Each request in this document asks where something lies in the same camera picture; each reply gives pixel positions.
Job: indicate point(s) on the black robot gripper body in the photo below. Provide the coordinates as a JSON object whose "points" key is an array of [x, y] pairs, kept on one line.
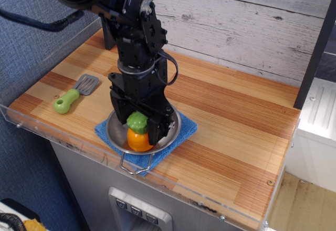
{"points": [[145, 90]]}

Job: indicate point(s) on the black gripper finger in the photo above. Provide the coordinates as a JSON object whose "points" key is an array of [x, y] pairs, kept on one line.
{"points": [[157, 129], [122, 107]]}

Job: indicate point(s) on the orange toy carrot green top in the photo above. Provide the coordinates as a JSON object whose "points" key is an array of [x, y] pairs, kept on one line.
{"points": [[137, 133]]}

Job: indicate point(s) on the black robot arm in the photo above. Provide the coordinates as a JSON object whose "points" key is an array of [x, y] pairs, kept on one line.
{"points": [[138, 33]]}

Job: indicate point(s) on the blue folded cloth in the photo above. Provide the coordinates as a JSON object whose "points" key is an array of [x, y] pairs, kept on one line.
{"points": [[188, 128]]}

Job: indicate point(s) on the clear acrylic table guard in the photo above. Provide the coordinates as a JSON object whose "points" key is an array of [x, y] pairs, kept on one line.
{"points": [[229, 167]]}

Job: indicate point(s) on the grey cabinet with dispenser panel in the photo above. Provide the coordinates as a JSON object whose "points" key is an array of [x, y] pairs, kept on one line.
{"points": [[112, 200]]}

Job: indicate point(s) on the yellow object bottom left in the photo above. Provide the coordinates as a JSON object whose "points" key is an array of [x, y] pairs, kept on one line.
{"points": [[34, 225]]}

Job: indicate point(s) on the white ribbed appliance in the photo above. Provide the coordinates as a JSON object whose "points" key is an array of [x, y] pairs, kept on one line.
{"points": [[311, 156]]}

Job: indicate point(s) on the stainless steel bowl with handles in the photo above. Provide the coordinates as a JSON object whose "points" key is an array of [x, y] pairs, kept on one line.
{"points": [[117, 136]]}

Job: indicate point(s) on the green handled grey spatula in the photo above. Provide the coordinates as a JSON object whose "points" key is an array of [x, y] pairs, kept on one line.
{"points": [[85, 85]]}

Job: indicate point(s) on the black vertical frame post left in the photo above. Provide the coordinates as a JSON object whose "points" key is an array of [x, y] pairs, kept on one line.
{"points": [[109, 41]]}

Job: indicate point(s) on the black vertical frame post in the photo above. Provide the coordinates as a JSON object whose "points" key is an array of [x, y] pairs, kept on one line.
{"points": [[109, 41], [316, 56]]}

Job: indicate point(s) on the black vertical frame post right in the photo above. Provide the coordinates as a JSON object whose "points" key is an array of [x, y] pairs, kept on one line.
{"points": [[316, 56]]}

